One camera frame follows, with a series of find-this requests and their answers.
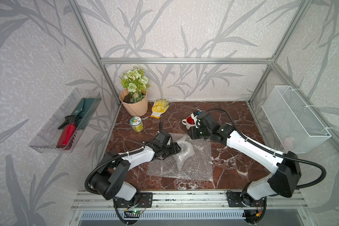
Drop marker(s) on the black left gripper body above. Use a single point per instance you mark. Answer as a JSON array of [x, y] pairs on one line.
[[168, 150]]

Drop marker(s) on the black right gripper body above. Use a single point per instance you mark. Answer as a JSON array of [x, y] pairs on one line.
[[196, 133]]

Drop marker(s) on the white mug red inside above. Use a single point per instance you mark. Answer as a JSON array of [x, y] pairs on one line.
[[188, 122]]

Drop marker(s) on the clear bubble wrap sheet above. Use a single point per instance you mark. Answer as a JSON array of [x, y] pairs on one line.
[[193, 162]]

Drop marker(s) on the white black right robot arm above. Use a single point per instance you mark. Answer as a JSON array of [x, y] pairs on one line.
[[284, 168]]

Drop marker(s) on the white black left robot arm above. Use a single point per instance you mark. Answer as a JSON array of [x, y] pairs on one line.
[[108, 178]]

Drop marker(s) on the small green labelled tin can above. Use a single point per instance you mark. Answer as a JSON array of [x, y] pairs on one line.
[[136, 123]]

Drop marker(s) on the yellow white work glove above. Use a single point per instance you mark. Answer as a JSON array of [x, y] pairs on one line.
[[160, 106]]

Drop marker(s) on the beige flower pot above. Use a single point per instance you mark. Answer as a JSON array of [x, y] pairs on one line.
[[134, 109]]

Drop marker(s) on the green white artificial flowers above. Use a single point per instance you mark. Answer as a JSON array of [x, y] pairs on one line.
[[136, 83]]

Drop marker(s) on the red black spray bottle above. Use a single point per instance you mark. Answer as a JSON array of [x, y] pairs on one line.
[[69, 128]]

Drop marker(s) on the aluminium mounting rail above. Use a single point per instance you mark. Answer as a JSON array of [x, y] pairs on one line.
[[185, 200]]

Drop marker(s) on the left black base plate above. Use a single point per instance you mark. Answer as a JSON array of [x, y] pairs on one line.
[[141, 200]]

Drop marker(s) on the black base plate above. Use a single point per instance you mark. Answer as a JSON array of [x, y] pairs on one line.
[[141, 200], [240, 200]]

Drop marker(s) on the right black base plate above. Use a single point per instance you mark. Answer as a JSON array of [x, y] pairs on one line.
[[240, 200]]

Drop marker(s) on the white wire mesh basket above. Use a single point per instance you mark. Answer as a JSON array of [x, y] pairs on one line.
[[294, 122]]

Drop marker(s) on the clear plastic wall tray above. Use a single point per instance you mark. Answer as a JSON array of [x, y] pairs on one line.
[[46, 139]]

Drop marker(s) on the aluminium frame crossbar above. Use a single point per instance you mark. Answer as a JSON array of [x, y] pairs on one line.
[[236, 61]]

